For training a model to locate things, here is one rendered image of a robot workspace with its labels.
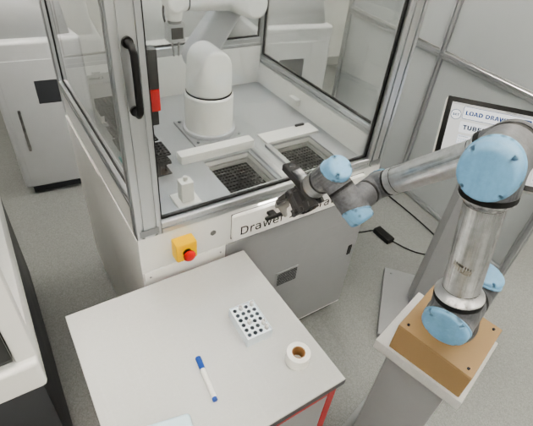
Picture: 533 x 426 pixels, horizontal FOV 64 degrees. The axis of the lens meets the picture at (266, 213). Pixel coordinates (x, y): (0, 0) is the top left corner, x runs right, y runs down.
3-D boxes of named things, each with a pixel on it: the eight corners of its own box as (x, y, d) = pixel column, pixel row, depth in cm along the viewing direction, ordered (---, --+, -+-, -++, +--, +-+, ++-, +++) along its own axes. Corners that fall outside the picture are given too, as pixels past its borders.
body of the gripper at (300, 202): (291, 218, 132) (310, 206, 122) (280, 193, 133) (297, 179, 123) (310, 211, 136) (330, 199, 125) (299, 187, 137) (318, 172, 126)
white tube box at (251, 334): (271, 336, 129) (272, 329, 127) (247, 347, 125) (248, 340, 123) (251, 307, 137) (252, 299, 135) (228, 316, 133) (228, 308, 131)
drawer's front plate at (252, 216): (299, 218, 164) (303, 195, 157) (233, 242, 151) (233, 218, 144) (296, 215, 165) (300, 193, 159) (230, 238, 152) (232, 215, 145)
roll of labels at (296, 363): (281, 365, 122) (282, 357, 119) (288, 346, 127) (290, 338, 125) (304, 374, 120) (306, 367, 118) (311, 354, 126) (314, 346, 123)
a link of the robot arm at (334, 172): (341, 187, 109) (322, 159, 109) (320, 201, 118) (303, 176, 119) (360, 173, 112) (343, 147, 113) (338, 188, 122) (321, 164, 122)
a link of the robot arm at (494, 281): (491, 301, 121) (515, 269, 112) (474, 329, 113) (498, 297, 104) (452, 276, 126) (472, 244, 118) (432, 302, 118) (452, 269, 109)
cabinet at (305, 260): (338, 307, 236) (374, 191, 185) (161, 396, 189) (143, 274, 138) (250, 209, 296) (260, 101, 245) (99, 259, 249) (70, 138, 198)
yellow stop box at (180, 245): (198, 257, 141) (198, 241, 136) (178, 264, 138) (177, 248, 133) (191, 248, 144) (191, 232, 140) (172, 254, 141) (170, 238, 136)
